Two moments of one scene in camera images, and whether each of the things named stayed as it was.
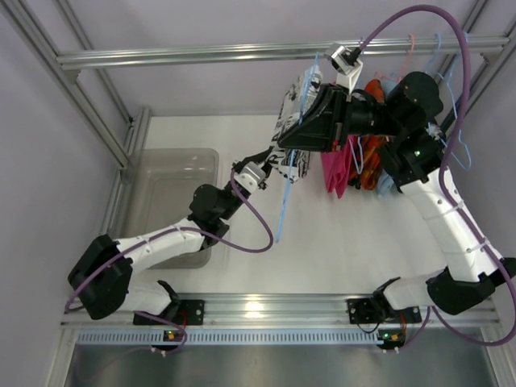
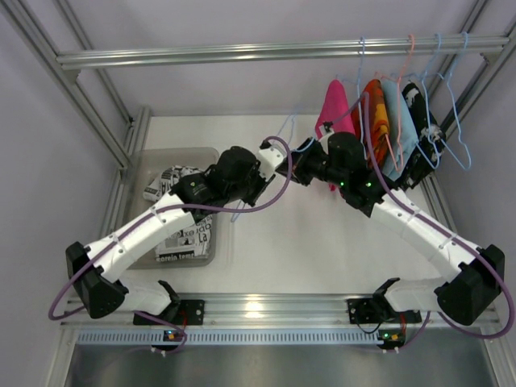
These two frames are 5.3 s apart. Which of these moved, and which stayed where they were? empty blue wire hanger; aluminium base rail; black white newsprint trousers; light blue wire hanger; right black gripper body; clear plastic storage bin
Moved: right black gripper body; light blue wire hanger; black white newsprint trousers
Stayed: aluminium base rail; clear plastic storage bin; empty blue wire hanger
